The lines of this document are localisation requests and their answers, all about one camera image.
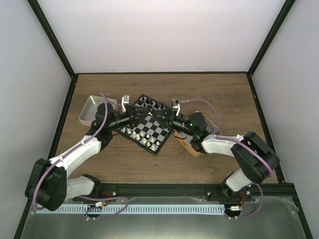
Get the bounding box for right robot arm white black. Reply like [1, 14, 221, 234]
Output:
[151, 110, 280, 201]

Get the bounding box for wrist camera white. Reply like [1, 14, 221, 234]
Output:
[171, 99, 180, 116]
[121, 95, 130, 113]

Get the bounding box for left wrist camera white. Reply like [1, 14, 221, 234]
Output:
[121, 95, 130, 113]

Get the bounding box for pink metal tin tray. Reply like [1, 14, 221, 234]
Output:
[78, 96, 104, 126]

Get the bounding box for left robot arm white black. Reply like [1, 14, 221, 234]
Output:
[25, 103, 151, 211]

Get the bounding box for black enclosure frame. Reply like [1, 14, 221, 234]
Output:
[28, 0, 313, 239]

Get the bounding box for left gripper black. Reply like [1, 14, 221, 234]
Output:
[109, 105, 151, 131]

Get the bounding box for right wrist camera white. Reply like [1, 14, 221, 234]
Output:
[171, 99, 180, 116]

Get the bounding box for light blue slotted cable duct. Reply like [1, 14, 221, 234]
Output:
[36, 204, 225, 215]

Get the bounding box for black mounting rail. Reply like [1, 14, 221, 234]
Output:
[72, 183, 295, 202]

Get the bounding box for black white chess board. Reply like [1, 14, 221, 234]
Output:
[116, 94, 172, 155]

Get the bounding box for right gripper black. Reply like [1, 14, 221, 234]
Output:
[152, 110, 196, 137]

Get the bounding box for yellow metal tin box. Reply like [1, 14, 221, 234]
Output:
[173, 111, 221, 157]

